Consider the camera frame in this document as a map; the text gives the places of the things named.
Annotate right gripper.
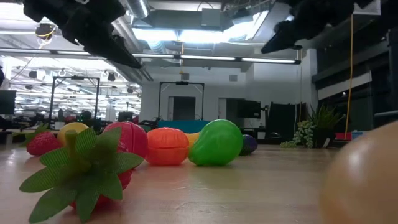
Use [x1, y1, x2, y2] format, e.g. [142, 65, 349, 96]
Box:
[261, 0, 374, 54]

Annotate black aluminium table frame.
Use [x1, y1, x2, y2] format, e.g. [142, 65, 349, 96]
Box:
[256, 138, 341, 146]

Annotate black computer monitor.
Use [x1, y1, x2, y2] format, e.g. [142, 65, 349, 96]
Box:
[0, 90, 17, 115]

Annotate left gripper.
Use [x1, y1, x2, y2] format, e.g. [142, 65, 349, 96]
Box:
[23, 0, 142, 69]

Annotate orange toy orange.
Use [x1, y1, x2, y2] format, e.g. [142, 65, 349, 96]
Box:
[145, 127, 190, 166]

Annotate black round ceiling lamp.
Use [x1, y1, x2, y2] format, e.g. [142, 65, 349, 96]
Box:
[35, 22, 57, 40]

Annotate toy strawberry small leaves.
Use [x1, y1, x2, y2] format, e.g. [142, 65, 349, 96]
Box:
[14, 123, 63, 157]

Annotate grey ceiling box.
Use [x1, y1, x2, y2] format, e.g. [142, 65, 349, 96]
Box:
[201, 7, 223, 27]

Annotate toy strawberry with big leaves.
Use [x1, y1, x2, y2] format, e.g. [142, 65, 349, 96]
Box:
[19, 126, 146, 223]

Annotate silver ceiling ventilation duct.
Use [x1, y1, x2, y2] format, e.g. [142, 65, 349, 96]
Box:
[123, 0, 150, 19]

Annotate long ceiling light strip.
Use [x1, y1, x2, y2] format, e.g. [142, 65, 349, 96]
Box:
[0, 47, 302, 65]

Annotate purple toy grapes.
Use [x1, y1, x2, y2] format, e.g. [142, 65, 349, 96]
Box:
[238, 134, 259, 157]

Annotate tan toy potato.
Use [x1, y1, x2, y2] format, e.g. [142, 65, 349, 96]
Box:
[319, 120, 398, 224]

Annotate black standing panel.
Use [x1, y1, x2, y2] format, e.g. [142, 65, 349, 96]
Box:
[266, 101, 308, 140]

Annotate blue plastic tupperware container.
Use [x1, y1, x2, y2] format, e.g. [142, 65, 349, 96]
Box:
[157, 119, 211, 134]

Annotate yellow toy banana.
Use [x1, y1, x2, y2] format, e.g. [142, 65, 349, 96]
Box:
[185, 131, 201, 149]

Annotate black wall screen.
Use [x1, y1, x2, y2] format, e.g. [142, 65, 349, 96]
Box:
[237, 100, 262, 119]

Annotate black gantry frame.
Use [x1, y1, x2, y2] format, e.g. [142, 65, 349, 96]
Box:
[158, 81, 205, 121]
[49, 76, 101, 129]

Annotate yellow hanging cable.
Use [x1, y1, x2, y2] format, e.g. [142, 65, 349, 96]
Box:
[343, 14, 354, 141]

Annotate yellow toy lemon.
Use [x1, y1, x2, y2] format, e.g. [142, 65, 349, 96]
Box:
[57, 121, 90, 147]

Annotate potted artificial green plant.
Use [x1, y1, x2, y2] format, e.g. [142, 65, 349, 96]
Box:
[279, 103, 345, 149]

